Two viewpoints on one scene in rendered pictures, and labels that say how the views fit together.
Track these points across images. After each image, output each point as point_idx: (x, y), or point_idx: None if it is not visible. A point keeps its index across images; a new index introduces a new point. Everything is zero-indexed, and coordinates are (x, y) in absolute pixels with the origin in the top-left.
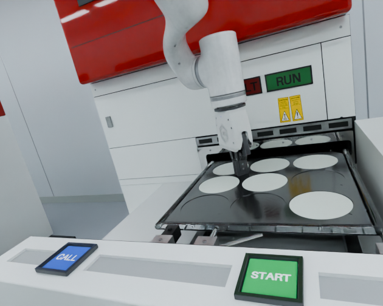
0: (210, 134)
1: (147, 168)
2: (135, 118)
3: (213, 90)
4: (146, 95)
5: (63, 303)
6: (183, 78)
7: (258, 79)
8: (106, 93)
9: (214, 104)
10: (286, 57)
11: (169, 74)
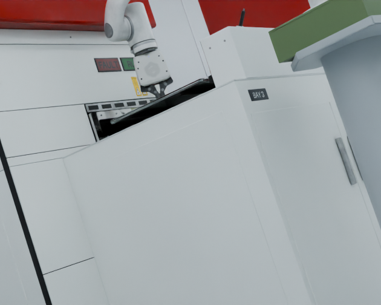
0: (95, 101)
1: (42, 139)
2: (24, 76)
3: (146, 35)
4: (34, 54)
5: (264, 33)
6: (123, 25)
7: (117, 60)
8: None
9: (148, 45)
10: (127, 49)
11: (54, 40)
